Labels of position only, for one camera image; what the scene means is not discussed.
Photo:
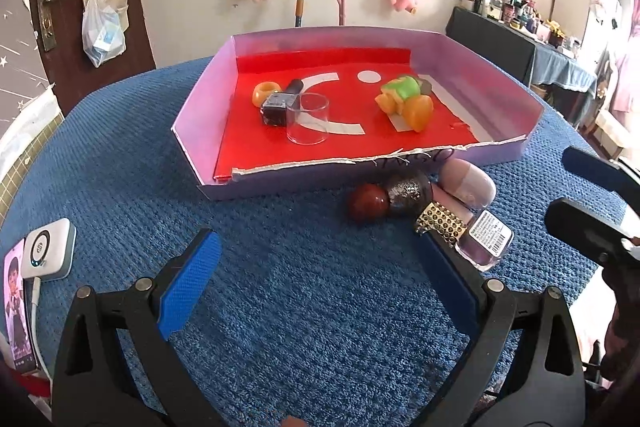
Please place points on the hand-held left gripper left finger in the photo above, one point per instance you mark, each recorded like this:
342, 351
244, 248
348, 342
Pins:
192, 282

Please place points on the red-brown ball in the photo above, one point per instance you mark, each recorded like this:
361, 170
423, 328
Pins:
368, 203

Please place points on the green capybara toy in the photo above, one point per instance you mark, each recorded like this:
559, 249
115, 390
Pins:
402, 87

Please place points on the pink garment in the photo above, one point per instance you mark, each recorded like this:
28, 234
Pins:
630, 82

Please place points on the person's right forearm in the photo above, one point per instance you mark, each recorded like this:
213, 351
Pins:
622, 332

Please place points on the phone with photo case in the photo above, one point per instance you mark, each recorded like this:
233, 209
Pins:
17, 307

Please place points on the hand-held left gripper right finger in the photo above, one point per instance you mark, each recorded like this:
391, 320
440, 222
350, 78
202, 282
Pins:
450, 277

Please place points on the gold studded cylinder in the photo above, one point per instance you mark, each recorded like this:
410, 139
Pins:
445, 219

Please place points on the clear plastic cup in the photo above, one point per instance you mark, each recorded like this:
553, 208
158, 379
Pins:
295, 134

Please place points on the white cloth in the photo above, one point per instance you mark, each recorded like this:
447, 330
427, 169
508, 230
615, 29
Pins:
25, 107

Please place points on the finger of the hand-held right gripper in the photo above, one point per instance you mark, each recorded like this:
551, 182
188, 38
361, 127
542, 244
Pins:
585, 227
595, 169

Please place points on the pink wall hook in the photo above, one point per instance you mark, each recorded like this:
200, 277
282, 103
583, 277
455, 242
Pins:
342, 4

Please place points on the white portable device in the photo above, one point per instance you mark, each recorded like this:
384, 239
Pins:
47, 249

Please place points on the orange round sponge puff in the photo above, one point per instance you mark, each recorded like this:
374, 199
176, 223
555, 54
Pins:
419, 113

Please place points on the pink bottle with white label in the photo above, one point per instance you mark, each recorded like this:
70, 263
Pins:
487, 237

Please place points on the white and pink oval device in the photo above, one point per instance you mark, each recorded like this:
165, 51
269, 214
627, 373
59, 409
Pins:
467, 182

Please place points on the dark nail polish bottle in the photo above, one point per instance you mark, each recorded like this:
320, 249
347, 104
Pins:
275, 109

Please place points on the purple cardboard box red inside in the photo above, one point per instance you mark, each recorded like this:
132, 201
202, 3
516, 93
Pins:
210, 117

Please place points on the blue tablecloth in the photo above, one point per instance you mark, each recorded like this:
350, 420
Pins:
560, 67

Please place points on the cluttered side table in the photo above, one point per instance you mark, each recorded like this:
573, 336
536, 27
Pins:
515, 9

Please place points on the blue knitted table cover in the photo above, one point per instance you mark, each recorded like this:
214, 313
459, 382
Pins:
300, 307

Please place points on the brown wooden door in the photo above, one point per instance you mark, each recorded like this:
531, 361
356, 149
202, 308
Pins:
140, 22

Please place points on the clear plastic bag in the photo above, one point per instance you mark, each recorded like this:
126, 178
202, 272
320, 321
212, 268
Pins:
102, 37

